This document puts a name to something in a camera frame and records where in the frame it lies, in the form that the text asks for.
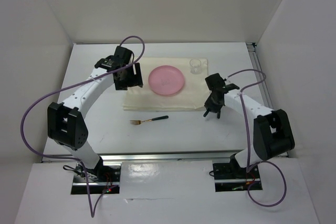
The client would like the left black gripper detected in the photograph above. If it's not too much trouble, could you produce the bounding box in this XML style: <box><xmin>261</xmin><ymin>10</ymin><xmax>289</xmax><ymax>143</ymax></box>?
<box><xmin>114</xmin><ymin>62</ymin><xmax>143</xmax><ymax>91</ymax></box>

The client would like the cream cloth placemat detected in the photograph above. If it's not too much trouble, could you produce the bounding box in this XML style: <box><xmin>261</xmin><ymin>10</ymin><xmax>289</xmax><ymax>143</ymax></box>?
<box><xmin>123</xmin><ymin>57</ymin><xmax>209</xmax><ymax>111</ymax></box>

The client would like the pink plate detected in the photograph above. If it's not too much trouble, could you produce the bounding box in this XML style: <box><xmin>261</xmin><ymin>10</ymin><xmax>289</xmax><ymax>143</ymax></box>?
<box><xmin>148</xmin><ymin>65</ymin><xmax>185</xmax><ymax>96</ymax></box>

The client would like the gold fork green handle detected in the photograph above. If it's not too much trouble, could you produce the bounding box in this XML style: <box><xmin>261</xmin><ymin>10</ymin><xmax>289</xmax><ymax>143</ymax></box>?
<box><xmin>130</xmin><ymin>115</ymin><xmax>169</xmax><ymax>125</ymax></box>

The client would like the clear plastic cup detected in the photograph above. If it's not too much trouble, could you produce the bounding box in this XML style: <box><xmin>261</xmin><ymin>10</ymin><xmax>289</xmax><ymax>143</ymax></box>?
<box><xmin>190</xmin><ymin>59</ymin><xmax>202</xmax><ymax>74</ymax></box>

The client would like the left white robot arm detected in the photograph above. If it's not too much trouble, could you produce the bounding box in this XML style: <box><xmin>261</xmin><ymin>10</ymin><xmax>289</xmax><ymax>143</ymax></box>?
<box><xmin>47</xmin><ymin>46</ymin><xmax>143</xmax><ymax>182</ymax></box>

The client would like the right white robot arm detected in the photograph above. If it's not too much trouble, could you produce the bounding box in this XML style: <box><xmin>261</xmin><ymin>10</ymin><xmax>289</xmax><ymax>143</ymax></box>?
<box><xmin>203</xmin><ymin>73</ymin><xmax>295</xmax><ymax>178</ymax></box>

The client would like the aluminium front rail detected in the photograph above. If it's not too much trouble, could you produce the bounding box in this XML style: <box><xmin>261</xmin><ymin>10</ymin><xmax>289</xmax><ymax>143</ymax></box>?
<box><xmin>41</xmin><ymin>150</ymin><xmax>289</xmax><ymax>163</ymax></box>

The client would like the aluminium rail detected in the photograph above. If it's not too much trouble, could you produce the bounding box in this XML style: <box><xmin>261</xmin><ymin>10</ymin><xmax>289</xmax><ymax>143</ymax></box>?
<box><xmin>41</xmin><ymin>150</ymin><xmax>289</xmax><ymax>163</ymax></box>
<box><xmin>246</xmin><ymin>42</ymin><xmax>288</xmax><ymax>111</ymax></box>

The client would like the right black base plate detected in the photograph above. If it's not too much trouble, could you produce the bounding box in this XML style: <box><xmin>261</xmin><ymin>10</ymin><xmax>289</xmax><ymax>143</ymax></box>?
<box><xmin>208</xmin><ymin>163</ymin><xmax>263</xmax><ymax>192</ymax></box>

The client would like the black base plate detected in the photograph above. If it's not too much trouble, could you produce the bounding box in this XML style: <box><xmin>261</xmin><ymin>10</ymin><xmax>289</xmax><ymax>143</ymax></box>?
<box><xmin>208</xmin><ymin>163</ymin><xmax>263</xmax><ymax>192</ymax></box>
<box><xmin>62</xmin><ymin>164</ymin><xmax>121</xmax><ymax>195</ymax></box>

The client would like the aluminium right side rail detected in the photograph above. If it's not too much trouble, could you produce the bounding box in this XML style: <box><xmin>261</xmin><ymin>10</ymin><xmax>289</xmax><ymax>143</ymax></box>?
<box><xmin>246</xmin><ymin>42</ymin><xmax>288</xmax><ymax>111</ymax></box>

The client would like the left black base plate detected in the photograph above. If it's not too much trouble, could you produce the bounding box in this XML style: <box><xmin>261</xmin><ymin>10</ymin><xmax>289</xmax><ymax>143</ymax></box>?
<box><xmin>62</xmin><ymin>164</ymin><xmax>121</xmax><ymax>195</ymax></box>

